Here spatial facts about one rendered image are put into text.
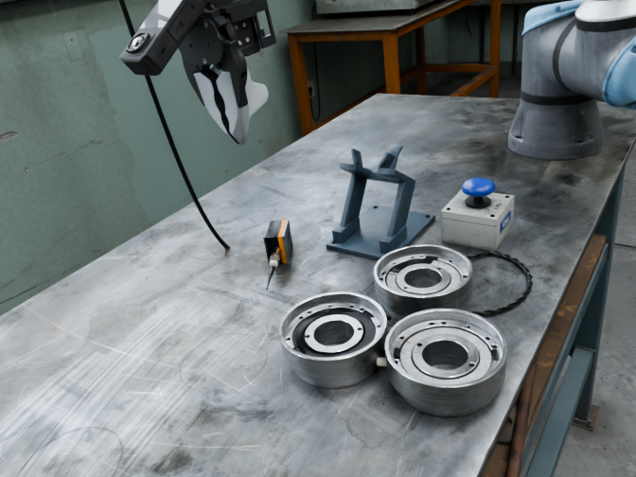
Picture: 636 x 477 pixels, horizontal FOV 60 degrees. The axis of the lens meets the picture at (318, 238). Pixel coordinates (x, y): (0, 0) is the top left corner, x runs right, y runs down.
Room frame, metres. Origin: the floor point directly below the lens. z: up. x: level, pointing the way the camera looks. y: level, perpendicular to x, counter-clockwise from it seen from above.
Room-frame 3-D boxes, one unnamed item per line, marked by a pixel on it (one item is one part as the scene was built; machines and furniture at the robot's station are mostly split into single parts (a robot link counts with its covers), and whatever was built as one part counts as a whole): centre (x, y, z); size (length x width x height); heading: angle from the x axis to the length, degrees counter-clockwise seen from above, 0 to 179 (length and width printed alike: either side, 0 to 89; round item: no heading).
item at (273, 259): (0.62, 0.06, 0.82); 0.17 x 0.02 x 0.04; 172
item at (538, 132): (0.89, -0.43, 0.85); 0.15 x 0.15 x 0.10
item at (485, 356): (0.38, -0.10, 0.82); 0.08 x 0.08 x 0.02
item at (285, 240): (0.65, 0.04, 0.82); 0.05 x 0.02 x 0.04; 172
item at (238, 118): (0.65, 0.06, 1.01); 0.06 x 0.03 x 0.09; 137
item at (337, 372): (0.43, 0.00, 0.82); 0.10 x 0.10 x 0.04
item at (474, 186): (0.63, -0.21, 0.85); 0.04 x 0.04 x 0.05
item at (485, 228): (0.63, -0.21, 0.82); 0.08 x 0.07 x 0.05; 142
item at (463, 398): (0.38, -0.10, 0.82); 0.10 x 0.10 x 0.04
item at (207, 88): (0.67, 0.08, 1.01); 0.06 x 0.03 x 0.09; 137
